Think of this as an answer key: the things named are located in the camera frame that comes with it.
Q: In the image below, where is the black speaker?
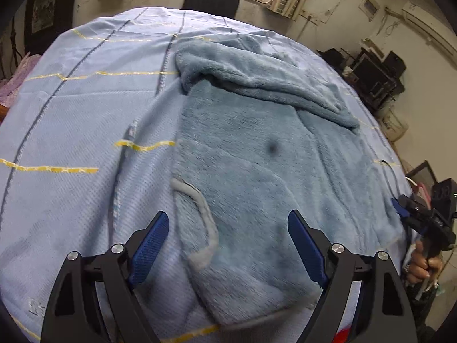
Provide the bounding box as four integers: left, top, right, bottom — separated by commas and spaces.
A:
384, 51, 407, 77

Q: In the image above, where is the black chair back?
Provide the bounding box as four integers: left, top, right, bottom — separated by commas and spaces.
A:
182, 0, 239, 18

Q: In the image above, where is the blue fleece jacket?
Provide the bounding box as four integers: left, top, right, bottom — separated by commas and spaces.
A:
171, 36, 408, 331

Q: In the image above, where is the white electrical panel box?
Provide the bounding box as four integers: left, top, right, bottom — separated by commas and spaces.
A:
359, 0, 380, 20

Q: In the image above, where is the black equipment rack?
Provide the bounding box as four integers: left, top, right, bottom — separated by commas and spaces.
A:
318, 48, 406, 111

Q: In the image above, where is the purple cloth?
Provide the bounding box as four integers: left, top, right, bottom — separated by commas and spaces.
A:
0, 53, 41, 106

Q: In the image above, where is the wall power socket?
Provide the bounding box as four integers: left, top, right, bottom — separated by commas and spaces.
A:
298, 11, 322, 25

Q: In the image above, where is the computer monitor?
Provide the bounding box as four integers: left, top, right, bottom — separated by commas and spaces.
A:
353, 52, 390, 93

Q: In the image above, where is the white air conditioner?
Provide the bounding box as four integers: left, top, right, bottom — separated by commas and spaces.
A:
402, 1, 457, 56

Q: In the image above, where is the person's right hand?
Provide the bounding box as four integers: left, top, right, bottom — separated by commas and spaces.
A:
407, 239, 445, 284

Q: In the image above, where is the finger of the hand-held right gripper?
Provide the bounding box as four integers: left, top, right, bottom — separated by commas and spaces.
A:
390, 197, 427, 236
399, 194, 431, 218

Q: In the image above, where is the dark framed painting panel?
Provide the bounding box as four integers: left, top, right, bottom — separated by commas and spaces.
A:
25, 0, 81, 54

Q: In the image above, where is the light blue striped bed sheet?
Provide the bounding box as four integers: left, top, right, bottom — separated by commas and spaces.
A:
0, 6, 415, 343

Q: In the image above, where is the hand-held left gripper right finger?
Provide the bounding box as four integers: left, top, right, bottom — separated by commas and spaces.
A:
287, 210, 418, 343

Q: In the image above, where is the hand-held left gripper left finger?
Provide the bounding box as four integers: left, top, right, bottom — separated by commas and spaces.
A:
40, 211, 170, 343

